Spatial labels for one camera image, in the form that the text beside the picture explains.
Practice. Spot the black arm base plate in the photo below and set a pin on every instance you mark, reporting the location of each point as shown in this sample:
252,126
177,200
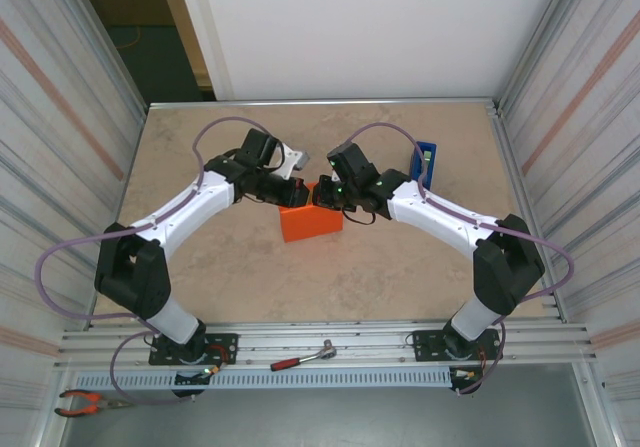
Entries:
425,347
225,339

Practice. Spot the blue tape dispenser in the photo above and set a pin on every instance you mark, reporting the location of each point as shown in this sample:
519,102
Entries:
425,167

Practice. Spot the orange wrapping paper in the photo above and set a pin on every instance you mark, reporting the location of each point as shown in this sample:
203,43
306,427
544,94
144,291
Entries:
310,224

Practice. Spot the wide aluminium rail frame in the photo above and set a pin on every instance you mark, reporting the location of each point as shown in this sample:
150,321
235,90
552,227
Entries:
300,329

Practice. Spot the thin aluminium table rail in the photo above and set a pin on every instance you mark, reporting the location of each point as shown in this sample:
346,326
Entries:
325,102

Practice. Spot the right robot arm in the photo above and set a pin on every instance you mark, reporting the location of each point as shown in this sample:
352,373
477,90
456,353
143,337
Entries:
500,267

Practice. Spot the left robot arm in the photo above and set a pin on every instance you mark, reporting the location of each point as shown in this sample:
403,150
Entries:
150,267

